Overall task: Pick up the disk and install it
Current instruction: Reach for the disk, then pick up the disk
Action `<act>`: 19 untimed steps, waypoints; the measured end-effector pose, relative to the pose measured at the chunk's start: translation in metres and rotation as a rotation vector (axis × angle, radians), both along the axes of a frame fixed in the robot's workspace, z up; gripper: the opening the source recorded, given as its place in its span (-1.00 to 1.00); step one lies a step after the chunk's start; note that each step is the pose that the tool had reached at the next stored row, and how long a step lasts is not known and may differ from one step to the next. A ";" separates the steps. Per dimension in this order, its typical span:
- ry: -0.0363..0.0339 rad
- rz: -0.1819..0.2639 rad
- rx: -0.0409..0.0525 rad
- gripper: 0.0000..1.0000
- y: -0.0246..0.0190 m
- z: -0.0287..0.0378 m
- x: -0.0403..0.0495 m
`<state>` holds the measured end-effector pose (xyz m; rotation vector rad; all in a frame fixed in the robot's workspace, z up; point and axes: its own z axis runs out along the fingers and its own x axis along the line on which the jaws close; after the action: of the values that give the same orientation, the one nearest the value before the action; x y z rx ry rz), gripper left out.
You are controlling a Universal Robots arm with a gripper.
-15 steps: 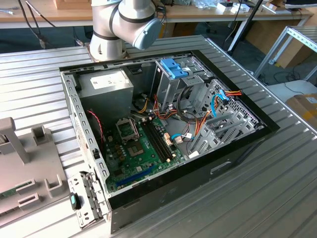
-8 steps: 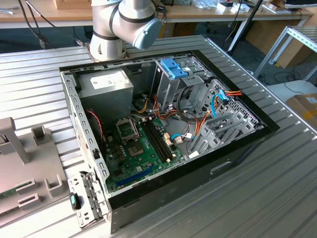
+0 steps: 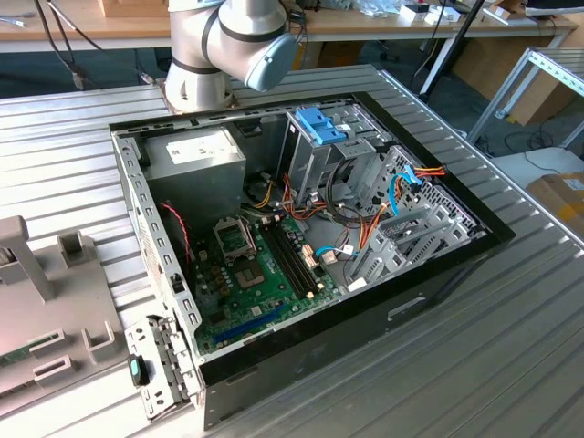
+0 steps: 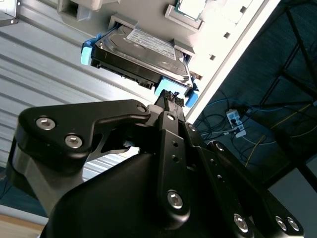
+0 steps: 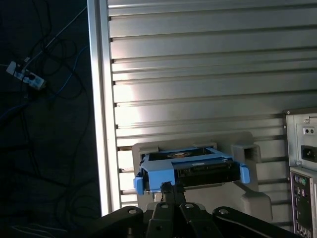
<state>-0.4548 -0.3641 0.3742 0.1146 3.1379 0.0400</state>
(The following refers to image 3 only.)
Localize blue data wire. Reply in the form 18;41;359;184
386;164;423;218

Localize orange red power wire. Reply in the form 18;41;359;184
349;164;448;259

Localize grey metal disk bay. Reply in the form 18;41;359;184
345;200;488;294

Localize black RAM slot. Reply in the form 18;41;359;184
263;224;312;301
273;222;321;297

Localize grey drive cage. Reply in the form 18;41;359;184
276;104;394;209

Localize CPU socket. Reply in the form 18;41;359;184
213;217;257;262

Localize square chipset chip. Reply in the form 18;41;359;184
235;266;266;289

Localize green motherboard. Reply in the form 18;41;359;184
189;214;346;357

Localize blue plastic drive latch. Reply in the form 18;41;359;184
295;107;335;131
316;121;353;145

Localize grey power supply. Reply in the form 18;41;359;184
141;126;247;229

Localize blue expansion slot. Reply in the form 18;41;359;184
213;304;288;346

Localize black open PC case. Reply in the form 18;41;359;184
108;90;517;433

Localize small white box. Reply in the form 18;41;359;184
401;3;462;24

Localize grey parts rack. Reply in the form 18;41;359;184
0;214;129;419

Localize large brown cardboard box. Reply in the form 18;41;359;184
451;36;577;127

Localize wooden desk with wrench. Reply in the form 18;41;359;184
0;0;174;54

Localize white flat panel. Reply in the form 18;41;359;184
495;145;584;188

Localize wooden box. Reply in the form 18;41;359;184
98;0;170;18

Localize black stand pole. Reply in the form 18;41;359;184
454;0;485;36

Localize cardboard box with yellow tape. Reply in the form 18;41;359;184
524;171;584;238

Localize long wooden desk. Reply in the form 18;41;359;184
298;0;579;95

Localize green RAM stick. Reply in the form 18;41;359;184
0;335;60;369

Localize orange yellow wire bundle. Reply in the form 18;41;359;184
244;175;329;224

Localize short light blue wire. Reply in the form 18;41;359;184
313;245;343;266

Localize black wire loop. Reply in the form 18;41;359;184
326;157;366;224

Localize red black fan wire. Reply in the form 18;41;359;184
160;203;193;275

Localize square brown base plate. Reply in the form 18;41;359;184
154;77;238;115

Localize black cable bundle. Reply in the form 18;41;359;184
34;0;154;90

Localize grey metal shelf frame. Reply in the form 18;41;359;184
465;47;584;148

